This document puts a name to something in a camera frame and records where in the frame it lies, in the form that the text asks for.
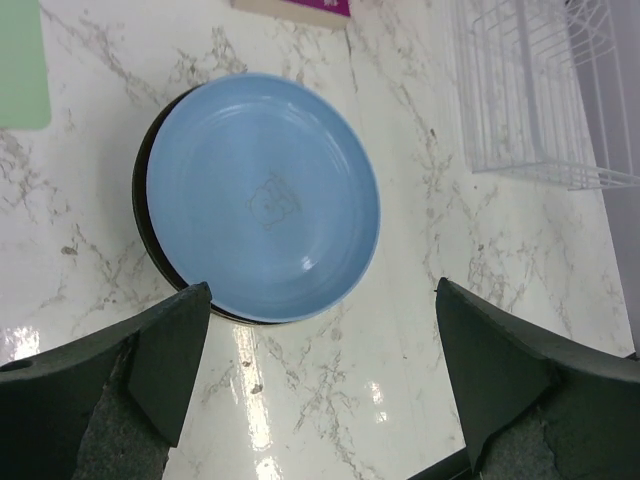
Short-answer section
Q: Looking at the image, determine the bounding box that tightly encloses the clear wire dish rack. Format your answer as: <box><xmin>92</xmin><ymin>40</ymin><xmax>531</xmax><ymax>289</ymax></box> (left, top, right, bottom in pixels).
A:
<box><xmin>450</xmin><ymin>1</ymin><xmax>639</xmax><ymax>190</ymax></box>

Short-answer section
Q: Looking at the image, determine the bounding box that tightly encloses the green clipboard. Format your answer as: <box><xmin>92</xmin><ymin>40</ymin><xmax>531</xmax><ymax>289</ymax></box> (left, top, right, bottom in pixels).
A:
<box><xmin>1</xmin><ymin>0</ymin><xmax>51</xmax><ymax>130</ymax></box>

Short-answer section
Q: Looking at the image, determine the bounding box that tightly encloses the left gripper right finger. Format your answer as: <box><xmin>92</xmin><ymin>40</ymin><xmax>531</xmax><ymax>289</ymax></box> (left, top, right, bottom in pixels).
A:
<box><xmin>436</xmin><ymin>278</ymin><xmax>639</xmax><ymax>479</ymax></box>

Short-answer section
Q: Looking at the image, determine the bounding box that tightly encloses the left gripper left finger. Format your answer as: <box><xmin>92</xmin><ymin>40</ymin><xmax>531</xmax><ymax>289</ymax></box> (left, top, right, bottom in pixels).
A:
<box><xmin>1</xmin><ymin>283</ymin><xmax>211</xmax><ymax>479</ymax></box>

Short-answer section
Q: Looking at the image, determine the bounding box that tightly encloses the purple treehouse book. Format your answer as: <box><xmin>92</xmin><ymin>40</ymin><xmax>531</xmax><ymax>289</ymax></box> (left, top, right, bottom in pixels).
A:
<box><xmin>231</xmin><ymin>0</ymin><xmax>351</xmax><ymax>30</ymax></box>

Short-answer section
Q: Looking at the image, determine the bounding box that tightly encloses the blue plate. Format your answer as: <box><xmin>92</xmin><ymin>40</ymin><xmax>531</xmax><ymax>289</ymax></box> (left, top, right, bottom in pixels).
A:
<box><xmin>144</xmin><ymin>73</ymin><xmax>381</xmax><ymax>324</ymax></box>

